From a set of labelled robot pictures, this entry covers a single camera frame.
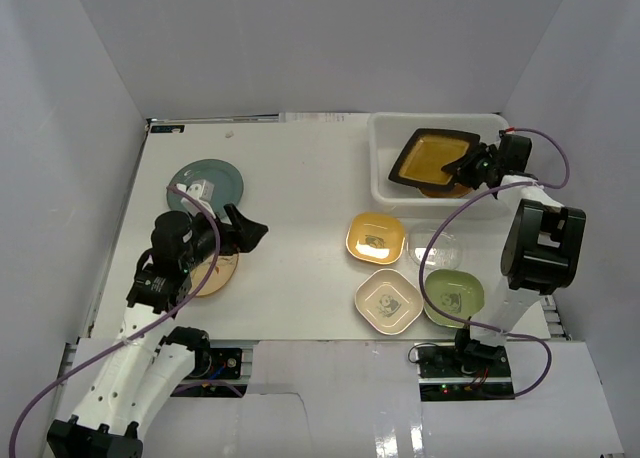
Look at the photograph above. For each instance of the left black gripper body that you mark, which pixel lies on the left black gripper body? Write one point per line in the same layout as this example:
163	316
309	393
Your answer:
232	229

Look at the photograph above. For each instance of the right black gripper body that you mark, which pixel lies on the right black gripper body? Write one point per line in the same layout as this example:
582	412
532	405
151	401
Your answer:
478	173

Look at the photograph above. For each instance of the woven fan-shaped basket plate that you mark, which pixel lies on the woven fan-shaped basket plate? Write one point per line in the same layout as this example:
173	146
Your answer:
458	191

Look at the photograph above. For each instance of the black square amber plate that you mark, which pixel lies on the black square amber plate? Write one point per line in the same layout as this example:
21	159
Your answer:
419	163

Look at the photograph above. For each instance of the teal round plate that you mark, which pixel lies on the teal round plate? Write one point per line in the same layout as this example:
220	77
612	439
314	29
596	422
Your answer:
227	185

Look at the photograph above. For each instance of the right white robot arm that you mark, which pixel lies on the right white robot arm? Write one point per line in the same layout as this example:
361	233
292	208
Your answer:
541	251

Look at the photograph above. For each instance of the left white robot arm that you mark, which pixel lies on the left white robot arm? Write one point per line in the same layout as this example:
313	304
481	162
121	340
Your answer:
153	355

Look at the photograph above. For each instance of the white plastic bin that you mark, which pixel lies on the white plastic bin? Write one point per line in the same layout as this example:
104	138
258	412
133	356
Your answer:
388	133

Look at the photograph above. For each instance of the beige bird branch plate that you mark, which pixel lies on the beige bird branch plate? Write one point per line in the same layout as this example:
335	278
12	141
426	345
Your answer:
223	271

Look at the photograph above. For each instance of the clear plastic dish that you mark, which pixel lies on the clear plastic dish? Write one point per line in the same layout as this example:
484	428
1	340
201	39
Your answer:
445	253

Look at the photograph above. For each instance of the yellow panda square dish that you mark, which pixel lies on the yellow panda square dish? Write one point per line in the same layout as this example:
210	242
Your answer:
376	238

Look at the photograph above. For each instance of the green panda square dish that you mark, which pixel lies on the green panda square dish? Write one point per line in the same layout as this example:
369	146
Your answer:
454	292

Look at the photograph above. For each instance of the cream panda square dish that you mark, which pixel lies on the cream panda square dish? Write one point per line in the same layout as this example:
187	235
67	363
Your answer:
388	302

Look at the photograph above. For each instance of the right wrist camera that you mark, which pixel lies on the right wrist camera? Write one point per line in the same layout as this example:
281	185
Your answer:
507	131

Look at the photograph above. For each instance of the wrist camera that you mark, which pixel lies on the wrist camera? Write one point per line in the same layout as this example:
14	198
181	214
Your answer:
201	191
507	131

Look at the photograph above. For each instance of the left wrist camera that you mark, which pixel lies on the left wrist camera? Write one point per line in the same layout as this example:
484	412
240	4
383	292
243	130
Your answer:
201	191

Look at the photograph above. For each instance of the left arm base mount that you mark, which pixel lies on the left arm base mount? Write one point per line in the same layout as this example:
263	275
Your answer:
224	373

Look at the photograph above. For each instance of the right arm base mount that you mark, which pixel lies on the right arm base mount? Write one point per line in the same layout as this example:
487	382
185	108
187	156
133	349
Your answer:
446	374

